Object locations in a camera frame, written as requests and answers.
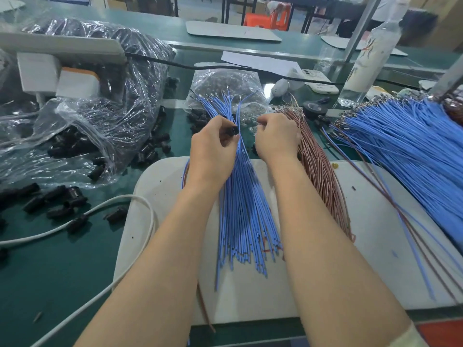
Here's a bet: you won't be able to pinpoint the orange plastic stool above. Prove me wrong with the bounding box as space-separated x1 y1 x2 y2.
245 2 292 30

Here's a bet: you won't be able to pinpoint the white spray bottle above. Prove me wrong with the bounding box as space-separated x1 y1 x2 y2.
338 0 411 107

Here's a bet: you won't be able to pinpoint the black tape roll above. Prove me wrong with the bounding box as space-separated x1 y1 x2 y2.
301 100 328 120

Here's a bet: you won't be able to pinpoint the white flat device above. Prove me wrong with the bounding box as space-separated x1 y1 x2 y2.
291 68 340 95

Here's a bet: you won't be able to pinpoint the person's left hand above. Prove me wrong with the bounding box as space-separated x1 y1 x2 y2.
186 115 241 194

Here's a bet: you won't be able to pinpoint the person's right forearm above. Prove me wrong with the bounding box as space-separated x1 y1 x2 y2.
269 159 412 347

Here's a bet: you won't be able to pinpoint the orange plastic crate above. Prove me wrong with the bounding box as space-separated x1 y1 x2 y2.
416 320 463 347

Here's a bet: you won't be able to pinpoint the short metal frame post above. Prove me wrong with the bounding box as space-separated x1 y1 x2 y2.
430 54 463 100

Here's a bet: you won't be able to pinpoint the pile of black plastic caps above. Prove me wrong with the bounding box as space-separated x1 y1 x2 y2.
0 105 211 261

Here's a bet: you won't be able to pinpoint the white flat tray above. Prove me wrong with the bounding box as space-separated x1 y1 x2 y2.
185 21 282 42
320 34 408 57
0 0 26 13

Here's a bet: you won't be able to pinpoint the black power cord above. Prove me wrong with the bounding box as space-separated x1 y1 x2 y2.
126 53 341 87

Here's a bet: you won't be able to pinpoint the white charging cable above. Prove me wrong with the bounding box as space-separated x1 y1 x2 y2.
0 193 156 347

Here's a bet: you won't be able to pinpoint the white work board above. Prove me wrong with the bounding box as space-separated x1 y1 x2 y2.
113 157 463 326

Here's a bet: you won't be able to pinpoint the white computer mouse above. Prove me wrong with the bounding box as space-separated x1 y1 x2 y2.
271 79 290 98

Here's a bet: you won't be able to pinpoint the person's right hand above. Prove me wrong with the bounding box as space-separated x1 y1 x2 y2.
255 113 302 169

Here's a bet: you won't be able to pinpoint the person's left forearm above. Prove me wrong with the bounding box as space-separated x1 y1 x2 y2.
74 183 225 347

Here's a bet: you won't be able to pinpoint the small clear plastic bag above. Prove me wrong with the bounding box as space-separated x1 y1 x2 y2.
184 63 270 126

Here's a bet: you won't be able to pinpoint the large clear plastic bag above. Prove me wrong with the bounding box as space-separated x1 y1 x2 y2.
0 16 177 187

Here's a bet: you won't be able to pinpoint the white paper sheet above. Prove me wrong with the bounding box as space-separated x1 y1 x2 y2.
220 51 303 78

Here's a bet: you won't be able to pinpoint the slanted metal frame post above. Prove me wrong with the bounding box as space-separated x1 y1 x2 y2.
341 0 384 64

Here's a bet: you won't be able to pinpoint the large blue wire pile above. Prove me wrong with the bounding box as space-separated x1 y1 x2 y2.
331 96 463 250

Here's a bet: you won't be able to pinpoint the cardboard boxes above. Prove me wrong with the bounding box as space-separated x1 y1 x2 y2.
409 0 463 51

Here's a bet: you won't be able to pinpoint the white orange charger adapter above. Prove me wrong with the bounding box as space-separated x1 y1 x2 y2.
55 67 101 100

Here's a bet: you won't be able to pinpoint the white power strip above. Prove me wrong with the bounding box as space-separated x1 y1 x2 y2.
0 32 127 66

